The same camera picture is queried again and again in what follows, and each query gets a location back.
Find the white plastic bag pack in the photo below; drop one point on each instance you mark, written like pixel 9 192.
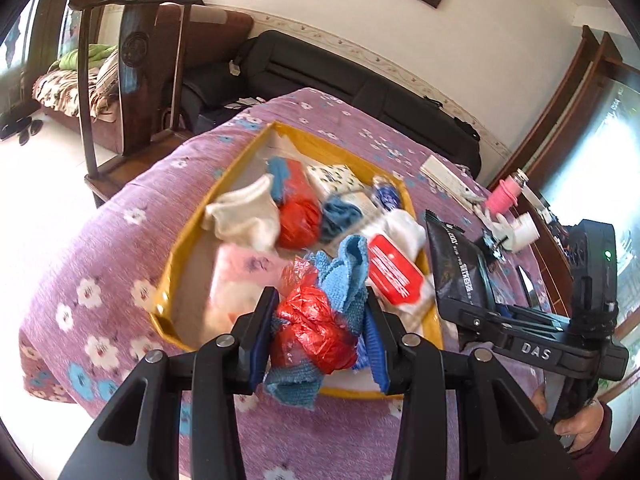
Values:
pixel 401 229

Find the beige tissue pack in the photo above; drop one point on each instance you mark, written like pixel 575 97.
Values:
pixel 371 212

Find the blue cloth with red bag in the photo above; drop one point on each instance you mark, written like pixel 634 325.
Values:
pixel 317 324

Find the blue Vinda tissue pack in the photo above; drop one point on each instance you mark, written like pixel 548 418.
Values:
pixel 385 193

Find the white folded paper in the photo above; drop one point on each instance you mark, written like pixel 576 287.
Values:
pixel 454 187

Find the black sofa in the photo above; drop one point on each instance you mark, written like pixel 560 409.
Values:
pixel 274 64

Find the blue red sponge pack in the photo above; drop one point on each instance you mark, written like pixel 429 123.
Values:
pixel 289 181

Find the blue fluffy towel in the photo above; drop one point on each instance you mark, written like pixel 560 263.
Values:
pixel 337 217

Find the dark wooden chair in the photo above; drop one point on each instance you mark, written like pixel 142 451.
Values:
pixel 149 89

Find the brown armchair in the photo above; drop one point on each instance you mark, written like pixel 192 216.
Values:
pixel 213 35

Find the red label white pack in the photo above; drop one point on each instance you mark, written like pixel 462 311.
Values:
pixel 401 285

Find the red plastic bag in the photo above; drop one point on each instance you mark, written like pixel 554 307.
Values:
pixel 299 224

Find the pink white pack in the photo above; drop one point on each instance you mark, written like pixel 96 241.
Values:
pixel 239 276

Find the yellow-rimmed white tray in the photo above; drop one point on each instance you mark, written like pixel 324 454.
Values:
pixel 183 290

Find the lemon print tissue pack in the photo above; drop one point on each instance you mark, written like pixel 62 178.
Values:
pixel 332 180

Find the pink knit-sleeved bottle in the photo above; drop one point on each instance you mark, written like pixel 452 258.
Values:
pixel 505 194

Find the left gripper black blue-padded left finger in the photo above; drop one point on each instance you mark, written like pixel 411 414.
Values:
pixel 136 435

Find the black foil pouch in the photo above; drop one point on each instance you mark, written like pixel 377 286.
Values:
pixel 461 280

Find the person's right hand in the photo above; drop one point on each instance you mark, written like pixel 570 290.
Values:
pixel 583 427

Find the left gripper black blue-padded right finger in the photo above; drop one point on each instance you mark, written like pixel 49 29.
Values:
pixel 456 409

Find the purple floral bedspread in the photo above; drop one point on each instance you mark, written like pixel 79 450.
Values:
pixel 88 325

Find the white cloth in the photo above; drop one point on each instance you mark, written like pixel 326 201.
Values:
pixel 247 217

